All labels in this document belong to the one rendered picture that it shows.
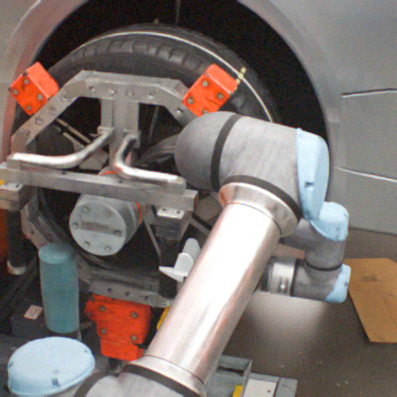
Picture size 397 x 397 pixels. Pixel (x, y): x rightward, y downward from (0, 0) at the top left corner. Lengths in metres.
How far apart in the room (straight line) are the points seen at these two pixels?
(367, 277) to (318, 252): 1.73
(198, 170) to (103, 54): 0.71
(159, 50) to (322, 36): 0.36
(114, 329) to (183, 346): 1.02
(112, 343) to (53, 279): 0.29
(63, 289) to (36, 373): 0.86
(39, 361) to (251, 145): 0.41
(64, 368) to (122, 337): 1.02
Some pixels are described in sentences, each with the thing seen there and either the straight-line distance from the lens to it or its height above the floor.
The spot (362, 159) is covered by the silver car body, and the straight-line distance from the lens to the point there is 1.89.
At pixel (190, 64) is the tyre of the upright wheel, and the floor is 1.15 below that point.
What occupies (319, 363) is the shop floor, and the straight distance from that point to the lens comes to 2.73.
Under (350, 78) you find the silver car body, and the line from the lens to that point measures 1.82.
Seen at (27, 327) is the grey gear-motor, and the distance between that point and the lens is 2.13.
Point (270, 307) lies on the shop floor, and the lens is 2.98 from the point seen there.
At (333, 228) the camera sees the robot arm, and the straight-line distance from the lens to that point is 1.46.
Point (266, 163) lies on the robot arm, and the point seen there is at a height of 1.24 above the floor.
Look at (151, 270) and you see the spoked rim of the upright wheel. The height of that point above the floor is 0.62.
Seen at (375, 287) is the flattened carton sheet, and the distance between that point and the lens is 3.15.
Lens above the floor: 1.68
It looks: 27 degrees down
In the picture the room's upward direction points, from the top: 3 degrees clockwise
